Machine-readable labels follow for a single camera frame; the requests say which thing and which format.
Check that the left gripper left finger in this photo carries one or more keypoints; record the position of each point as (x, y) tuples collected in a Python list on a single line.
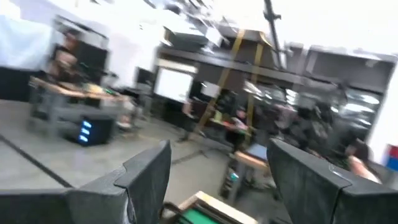
[(93, 205)]

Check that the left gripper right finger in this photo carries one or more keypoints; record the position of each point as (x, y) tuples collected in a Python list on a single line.
[(326, 202)]

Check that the person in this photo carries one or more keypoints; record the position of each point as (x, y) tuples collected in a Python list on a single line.
[(188, 116), (65, 65), (360, 161), (239, 126)]

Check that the black computer tower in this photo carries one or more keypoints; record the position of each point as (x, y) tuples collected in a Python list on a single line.
[(96, 130)]

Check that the red and blue box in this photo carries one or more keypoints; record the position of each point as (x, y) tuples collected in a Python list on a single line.
[(392, 157)]

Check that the small wooden side table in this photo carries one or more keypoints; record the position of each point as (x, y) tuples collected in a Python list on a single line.
[(248, 160)]

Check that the wooden robot workbench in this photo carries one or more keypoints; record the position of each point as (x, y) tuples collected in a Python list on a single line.
[(74, 93)]

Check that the grey storage rack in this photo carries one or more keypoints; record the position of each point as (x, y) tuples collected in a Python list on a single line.
[(342, 68)]

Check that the black computer monitor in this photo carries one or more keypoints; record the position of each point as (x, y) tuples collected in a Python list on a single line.
[(144, 76)]

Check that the white screen panel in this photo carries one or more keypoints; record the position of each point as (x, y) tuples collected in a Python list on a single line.
[(174, 84)]

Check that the white patterned sheet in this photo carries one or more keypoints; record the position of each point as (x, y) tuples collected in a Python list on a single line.
[(25, 43)]

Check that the black ceiling pole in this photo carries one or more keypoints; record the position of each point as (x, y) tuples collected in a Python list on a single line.
[(273, 31)]

